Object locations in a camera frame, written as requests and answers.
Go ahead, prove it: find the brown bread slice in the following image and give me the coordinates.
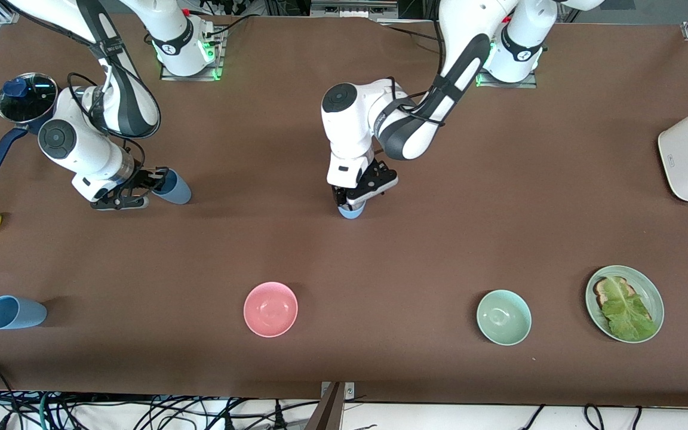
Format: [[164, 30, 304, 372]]
[[593, 276, 653, 323]]

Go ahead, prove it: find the mint green bowl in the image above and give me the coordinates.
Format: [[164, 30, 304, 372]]
[[476, 289, 532, 346]]

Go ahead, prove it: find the black cable to arm base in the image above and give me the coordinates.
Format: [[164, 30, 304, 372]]
[[204, 13, 261, 38], [380, 21, 443, 44]]

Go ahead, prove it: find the glass lid with blue knob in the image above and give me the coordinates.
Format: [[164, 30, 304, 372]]
[[0, 73, 58, 123]]

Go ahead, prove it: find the green lettuce leaf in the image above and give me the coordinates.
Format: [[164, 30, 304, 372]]
[[601, 277, 658, 342]]

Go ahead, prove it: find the brown post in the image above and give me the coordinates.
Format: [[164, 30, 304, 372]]
[[305, 382, 345, 430]]

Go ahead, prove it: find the metal table bracket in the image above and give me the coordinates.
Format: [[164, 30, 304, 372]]
[[320, 381, 355, 400]]

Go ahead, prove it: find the dark blue pot with handle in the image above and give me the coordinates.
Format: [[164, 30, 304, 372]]
[[0, 90, 61, 177]]

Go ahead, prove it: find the pink bowl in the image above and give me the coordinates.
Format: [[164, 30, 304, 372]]
[[243, 281, 299, 338]]

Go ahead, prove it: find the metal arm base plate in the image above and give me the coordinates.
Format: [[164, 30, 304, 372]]
[[159, 24, 225, 82], [474, 30, 538, 89]]

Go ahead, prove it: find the white power strip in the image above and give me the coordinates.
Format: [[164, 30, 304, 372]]
[[311, 0, 398, 20]]

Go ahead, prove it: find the mint green plate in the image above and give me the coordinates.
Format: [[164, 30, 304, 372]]
[[585, 265, 665, 344]]

